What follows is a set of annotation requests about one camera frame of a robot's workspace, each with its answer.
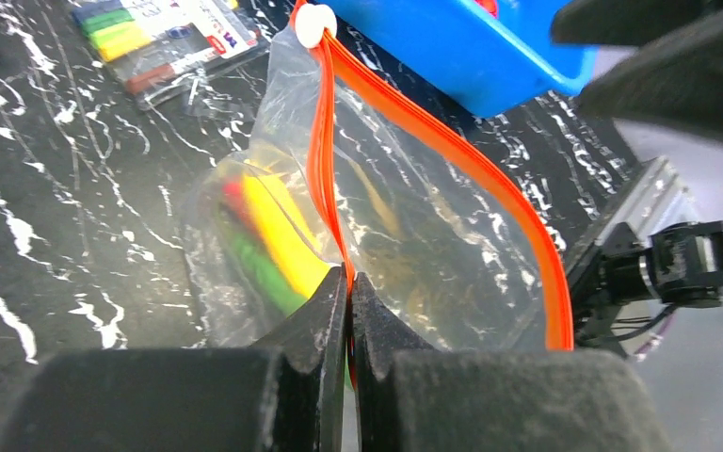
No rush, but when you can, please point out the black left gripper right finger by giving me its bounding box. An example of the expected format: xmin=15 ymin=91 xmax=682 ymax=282
xmin=351 ymin=274 xmax=671 ymax=451

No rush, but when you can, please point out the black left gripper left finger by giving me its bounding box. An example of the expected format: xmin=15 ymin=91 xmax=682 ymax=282
xmin=0 ymin=267 xmax=347 ymax=451

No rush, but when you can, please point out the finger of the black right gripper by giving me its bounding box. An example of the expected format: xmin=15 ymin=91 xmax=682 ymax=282
xmin=551 ymin=1 xmax=723 ymax=141

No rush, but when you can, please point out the green vegetable toy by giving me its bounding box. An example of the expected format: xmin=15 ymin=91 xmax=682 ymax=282
xmin=228 ymin=231 xmax=307 ymax=315

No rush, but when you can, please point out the yellow banana toy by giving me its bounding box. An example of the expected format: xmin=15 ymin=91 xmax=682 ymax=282
xmin=240 ymin=174 xmax=330 ymax=299

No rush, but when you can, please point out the red chili pepper toy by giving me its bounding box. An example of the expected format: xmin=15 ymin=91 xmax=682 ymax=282
xmin=222 ymin=181 xmax=252 ymax=228

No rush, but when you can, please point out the clear zip top bag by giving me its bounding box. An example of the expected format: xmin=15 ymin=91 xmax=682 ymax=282
xmin=182 ymin=1 xmax=573 ymax=350

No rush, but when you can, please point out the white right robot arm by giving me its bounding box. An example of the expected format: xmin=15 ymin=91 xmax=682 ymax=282
xmin=552 ymin=1 xmax=723 ymax=347

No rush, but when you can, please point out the blue plastic bin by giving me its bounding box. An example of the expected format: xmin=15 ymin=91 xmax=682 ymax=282
xmin=328 ymin=0 xmax=597 ymax=118

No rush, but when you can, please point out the marker pen pack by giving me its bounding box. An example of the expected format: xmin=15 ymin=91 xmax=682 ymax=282
xmin=71 ymin=0 xmax=267 ymax=110

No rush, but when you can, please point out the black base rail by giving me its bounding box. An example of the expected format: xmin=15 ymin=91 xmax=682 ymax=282
xmin=510 ymin=155 xmax=699 ymax=360

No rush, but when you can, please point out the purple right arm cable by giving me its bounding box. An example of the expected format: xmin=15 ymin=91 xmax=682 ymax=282
xmin=633 ymin=312 xmax=678 ymax=363

